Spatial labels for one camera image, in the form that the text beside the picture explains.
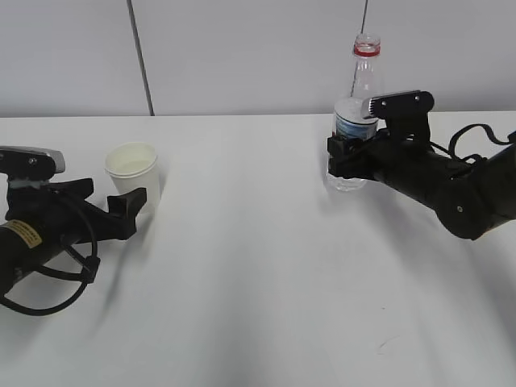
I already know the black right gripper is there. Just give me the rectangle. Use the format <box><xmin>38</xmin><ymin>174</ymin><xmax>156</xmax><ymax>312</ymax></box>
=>
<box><xmin>327</xmin><ymin>130</ymin><xmax>434</xmax><ymax>181</ymax></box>

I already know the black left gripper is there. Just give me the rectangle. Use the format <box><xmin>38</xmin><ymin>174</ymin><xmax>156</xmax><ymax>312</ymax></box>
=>
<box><xmin>6</xmin><ymin>177</ymin><xmax>147</xmax><ymax>243</ymax></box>

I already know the white paper cup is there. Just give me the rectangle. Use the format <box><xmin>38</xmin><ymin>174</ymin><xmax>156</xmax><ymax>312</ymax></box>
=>
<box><xmin>105</xmin><ymin>142</ymin><xmax>160</xmax><ymax>214</ymax></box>

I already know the clear plastic water bottle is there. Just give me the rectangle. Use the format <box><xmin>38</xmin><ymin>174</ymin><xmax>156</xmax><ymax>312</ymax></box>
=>
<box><xmin>324</xmin><ymin>34</ymin><xmax>385</xmax><ymax>194</ymax></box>

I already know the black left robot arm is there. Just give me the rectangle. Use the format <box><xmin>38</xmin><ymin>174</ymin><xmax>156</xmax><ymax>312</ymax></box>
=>
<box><xmin>1</xmin><ymin>178</ymin><xmax>147</xmax><ymax>295</ymax></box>

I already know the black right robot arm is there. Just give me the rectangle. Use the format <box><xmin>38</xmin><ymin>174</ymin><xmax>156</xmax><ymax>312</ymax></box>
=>
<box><xmin>327</xmin><ymin>131</ymin><xmax>515</xmax><ymax>240</ymax></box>

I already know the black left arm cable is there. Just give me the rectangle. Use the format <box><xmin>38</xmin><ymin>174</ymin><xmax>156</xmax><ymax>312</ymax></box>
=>
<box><xmin>0</xmin><ymin>193</ymin><xmax>101</xmax><ymax>317</ymax></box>

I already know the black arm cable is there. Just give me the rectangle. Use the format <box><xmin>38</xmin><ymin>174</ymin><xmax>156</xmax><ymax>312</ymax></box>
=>
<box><xmin>0</xmin><ymin>193</ymin><xmax>101</xmax><ymax>317</ymax></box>
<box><xmin>429</xmin><ymin>123</ymin><xmax>516</xmax><ymax>162</ymax></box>

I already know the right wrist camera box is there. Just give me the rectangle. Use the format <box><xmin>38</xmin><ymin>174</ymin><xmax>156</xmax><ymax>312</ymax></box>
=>
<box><xmin>360</xmin><ymin>90</ymin><xmax>435</xmax><ymax>143</ymax></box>

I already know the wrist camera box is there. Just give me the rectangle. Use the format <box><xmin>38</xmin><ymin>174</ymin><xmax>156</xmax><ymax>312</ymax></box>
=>
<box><xmin>1</xmin><ymin>146</ymin><xmax>66</xmax><ymax>189</ymax></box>
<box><xmin>360</xmin><ymin>90</ymin><xmax>435</xmax><ymax>143</ymax></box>

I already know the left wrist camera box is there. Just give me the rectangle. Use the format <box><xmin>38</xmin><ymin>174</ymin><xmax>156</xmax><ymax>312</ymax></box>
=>
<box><xmin>1</xmin><ymin>146</ymin><xmax>66</xmax><ymax>189</ymax></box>

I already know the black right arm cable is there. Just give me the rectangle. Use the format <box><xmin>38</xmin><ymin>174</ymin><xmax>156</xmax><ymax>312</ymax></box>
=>
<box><xmin>429</xmin><ymin>123</ymin><xmax>516</xmax><ymax>162</ymax></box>

